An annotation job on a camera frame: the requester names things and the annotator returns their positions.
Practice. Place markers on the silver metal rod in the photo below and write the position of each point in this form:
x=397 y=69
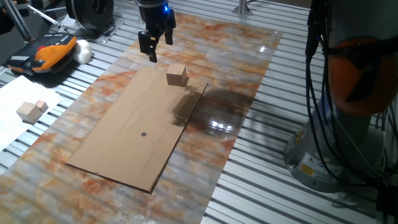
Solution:
x=43 y=14

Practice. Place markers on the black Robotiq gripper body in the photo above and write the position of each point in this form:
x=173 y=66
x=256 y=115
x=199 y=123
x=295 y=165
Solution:
x=154 y=14

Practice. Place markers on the white paper sheet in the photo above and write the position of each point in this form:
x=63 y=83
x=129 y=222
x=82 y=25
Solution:
x=15 y=93

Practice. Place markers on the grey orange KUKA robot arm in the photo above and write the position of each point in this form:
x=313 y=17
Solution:
x=354 y=81

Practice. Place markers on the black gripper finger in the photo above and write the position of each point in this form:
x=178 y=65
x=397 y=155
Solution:
x=147 y=42
x=169 y=32

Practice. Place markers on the white crumpled cloth wad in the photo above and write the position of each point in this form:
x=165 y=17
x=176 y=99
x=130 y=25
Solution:
x=83 y=51

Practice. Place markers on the grey metal base plate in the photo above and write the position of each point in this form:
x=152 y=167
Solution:
x=112 y=31

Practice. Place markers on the wooden cube block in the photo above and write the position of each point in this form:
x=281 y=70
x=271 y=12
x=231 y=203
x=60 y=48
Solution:
x=176 y=76

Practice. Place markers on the small spare wooden block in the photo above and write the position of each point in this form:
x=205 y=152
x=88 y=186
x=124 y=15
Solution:
x=42 y=105

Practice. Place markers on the black round drum device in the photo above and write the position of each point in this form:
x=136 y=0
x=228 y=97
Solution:
x=90 y=12

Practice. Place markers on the marble patterned glossy mat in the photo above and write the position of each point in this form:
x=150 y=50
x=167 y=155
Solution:
x=217 y=56

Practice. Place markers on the silver metal post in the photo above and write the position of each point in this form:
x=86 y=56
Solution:
x=242 y=8

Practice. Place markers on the black tripod leg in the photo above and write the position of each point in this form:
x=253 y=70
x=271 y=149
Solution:
x=18 y=21

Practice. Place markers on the brown cardboard sheet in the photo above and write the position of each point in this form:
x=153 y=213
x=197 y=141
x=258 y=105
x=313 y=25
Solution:
x=130 y=124

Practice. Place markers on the orange black teach pendant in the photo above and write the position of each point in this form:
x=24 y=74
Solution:
x=53 y=53

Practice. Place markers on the large spare wooden block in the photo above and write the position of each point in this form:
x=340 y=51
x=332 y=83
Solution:
x=28 y=112

